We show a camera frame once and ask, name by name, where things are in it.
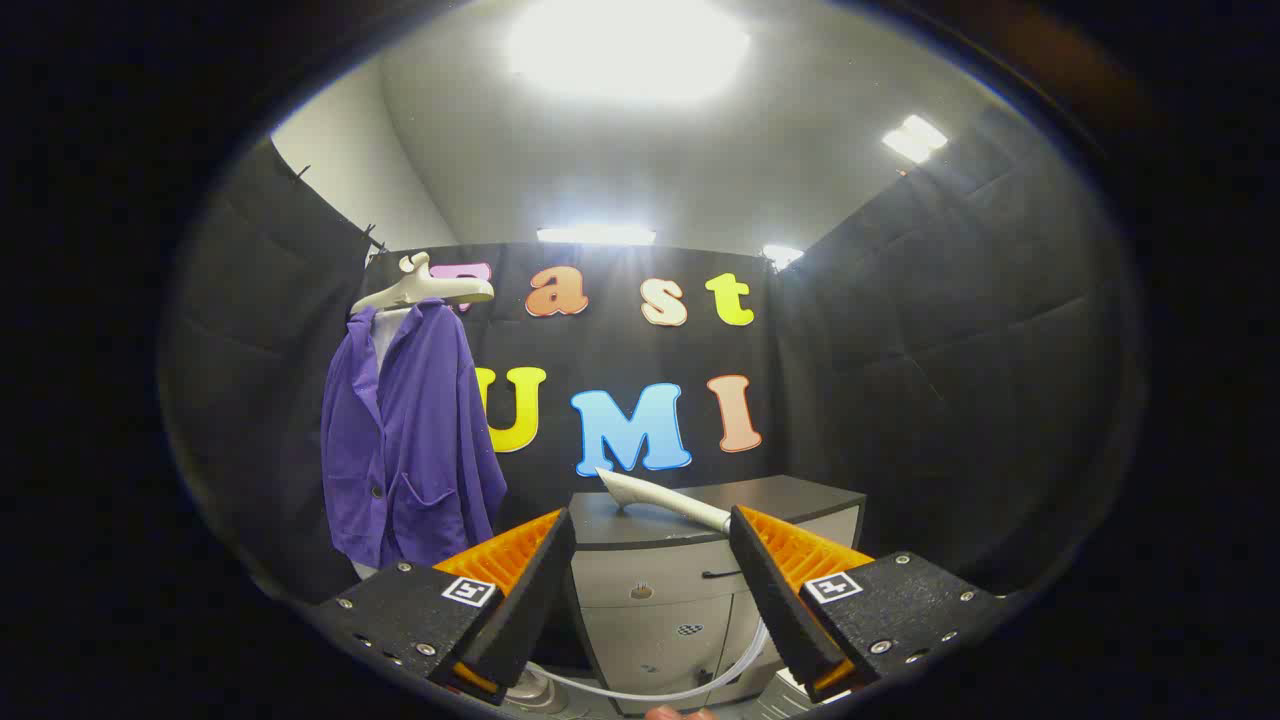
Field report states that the white steamer hose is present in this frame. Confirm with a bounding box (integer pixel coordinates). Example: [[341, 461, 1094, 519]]
[[528, 620, 771, 703]]

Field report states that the grey cabinet with dark top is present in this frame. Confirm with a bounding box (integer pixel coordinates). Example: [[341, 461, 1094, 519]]
[[568, 475, 869, 716]]

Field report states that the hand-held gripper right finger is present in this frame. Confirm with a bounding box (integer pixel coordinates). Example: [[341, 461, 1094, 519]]
[[728, 505, 1006, 701]]

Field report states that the white garment steamer head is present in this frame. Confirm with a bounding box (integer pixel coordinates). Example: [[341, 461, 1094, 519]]
[[596, 467, 733, 534]]

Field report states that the large ceiling light panel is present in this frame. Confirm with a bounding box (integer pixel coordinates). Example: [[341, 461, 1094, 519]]
[[505, 0, 751, 106]]

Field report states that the grey steamer base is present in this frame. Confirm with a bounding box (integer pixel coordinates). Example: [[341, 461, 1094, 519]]
[[505, 668, 571, 713]]

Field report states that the purple jacket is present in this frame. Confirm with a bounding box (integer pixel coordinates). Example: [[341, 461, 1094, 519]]
[[320, 298, 507, 571]]

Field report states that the white undershirt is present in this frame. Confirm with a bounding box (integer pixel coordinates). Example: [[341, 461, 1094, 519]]
[[352, 308, 411, 579]]

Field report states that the white clothes hanger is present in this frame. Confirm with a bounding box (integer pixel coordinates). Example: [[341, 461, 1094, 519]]
[[350, 252, 495, 317]]

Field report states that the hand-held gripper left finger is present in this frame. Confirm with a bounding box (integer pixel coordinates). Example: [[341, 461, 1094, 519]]
[[318, 507, 578, 706]]

